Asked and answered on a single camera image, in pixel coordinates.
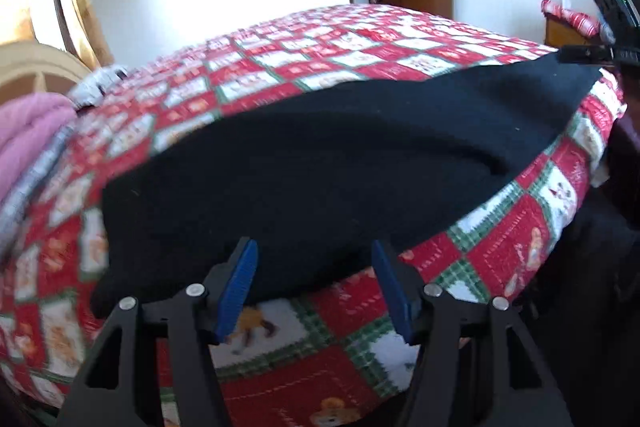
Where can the grey white patterned cloth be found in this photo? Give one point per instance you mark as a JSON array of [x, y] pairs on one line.
[[100, 82]]

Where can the wooden cabinet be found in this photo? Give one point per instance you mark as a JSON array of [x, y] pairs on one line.
[[557, 34]]

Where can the red printed patchwork blanket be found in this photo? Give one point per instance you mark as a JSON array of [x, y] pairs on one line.
[[350, 42]]

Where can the red striped cloth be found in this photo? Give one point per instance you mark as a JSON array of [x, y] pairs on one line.
[[575, 19]]

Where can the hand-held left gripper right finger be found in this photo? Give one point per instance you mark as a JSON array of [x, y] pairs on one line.
[[395, 292]]

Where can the beige round wooden headboard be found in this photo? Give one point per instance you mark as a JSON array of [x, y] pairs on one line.
[[30, 62]]

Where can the black pants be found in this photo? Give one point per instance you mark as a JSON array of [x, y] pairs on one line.
[[325, 157]]

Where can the pink folded blanket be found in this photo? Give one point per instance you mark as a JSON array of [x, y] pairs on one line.
[[30, 127]]

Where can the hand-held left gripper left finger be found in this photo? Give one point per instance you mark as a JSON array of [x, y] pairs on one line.
[[238, 287]]

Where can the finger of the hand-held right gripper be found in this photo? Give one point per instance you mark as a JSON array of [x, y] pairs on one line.
[[585, 53]]

